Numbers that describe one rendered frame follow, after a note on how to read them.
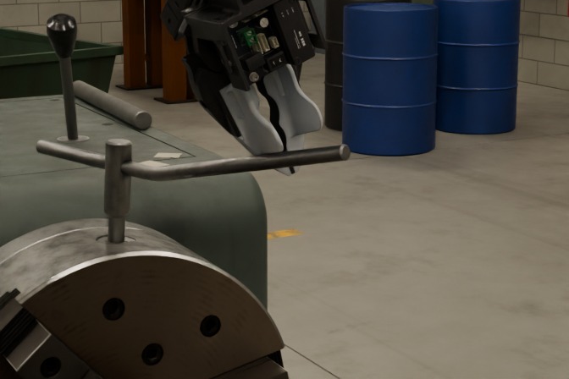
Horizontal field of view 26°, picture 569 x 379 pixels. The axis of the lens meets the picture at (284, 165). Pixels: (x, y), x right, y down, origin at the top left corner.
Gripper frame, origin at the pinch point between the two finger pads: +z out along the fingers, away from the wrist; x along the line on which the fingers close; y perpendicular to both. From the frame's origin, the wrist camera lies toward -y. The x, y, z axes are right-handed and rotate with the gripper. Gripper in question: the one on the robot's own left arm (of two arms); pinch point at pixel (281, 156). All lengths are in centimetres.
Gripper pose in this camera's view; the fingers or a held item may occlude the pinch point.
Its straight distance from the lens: 95.8
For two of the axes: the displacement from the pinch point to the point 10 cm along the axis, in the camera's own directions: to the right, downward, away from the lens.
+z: 3.4, 8.6, 3.7
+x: 8.1, -4.7, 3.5
